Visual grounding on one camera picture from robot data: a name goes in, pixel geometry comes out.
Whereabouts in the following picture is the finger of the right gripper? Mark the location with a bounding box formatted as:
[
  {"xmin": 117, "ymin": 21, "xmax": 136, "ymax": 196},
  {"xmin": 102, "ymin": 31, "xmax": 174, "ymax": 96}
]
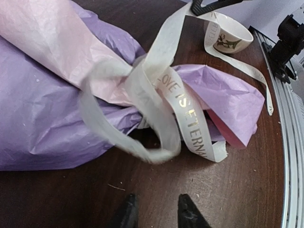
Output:
[{"xmin": 190, "ymin": 0, "xmax": 242, "ymax": 16}]

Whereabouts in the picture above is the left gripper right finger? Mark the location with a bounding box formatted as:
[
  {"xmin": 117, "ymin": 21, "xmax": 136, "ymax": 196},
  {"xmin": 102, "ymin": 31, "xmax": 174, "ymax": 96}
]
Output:
[{"xmin": 178, "ymin": 194, "xmax": 211, "ymax": 228}]

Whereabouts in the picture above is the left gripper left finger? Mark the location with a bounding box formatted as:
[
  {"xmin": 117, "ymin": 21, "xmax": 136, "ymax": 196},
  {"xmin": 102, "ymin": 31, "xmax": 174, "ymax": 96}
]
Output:
[{"xmin": 114, "ymin": 194, "xmax": 139, "ymax": 228}]

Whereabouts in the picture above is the beige ribbon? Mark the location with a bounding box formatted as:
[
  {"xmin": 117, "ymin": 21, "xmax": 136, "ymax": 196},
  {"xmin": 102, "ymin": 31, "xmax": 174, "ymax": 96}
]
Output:
[{"xmin": 79, "ymin": 2, "xmax": 266, "ymax": 164}]

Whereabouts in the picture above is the purple pink wrapping paper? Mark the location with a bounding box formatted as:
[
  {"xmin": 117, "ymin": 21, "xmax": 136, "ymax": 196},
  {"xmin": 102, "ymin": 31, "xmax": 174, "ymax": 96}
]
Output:
[{"xmin": 0, "ymin": 0, "xmax": 265, "ymax": 171}]

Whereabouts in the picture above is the plain white bowl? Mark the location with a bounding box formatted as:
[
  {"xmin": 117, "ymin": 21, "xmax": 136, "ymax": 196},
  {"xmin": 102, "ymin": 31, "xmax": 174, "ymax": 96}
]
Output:
[{"xmin": 204, "ymin": 13, "xmax": 254, "ymax": 54}]

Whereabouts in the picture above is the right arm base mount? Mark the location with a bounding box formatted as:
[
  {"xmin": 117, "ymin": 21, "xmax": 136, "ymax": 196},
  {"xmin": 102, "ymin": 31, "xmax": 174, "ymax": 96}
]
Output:
[{"xmin": 262, "ymin": 14, "xmax": 304, "ymax": 84}]

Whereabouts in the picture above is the front aluminium rail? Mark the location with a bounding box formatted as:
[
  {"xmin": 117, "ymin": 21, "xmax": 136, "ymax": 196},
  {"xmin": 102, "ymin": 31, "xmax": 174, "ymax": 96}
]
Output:
[{"xmin": 249, "ymin": 26, "xmax": 304, "ymax": 228}]

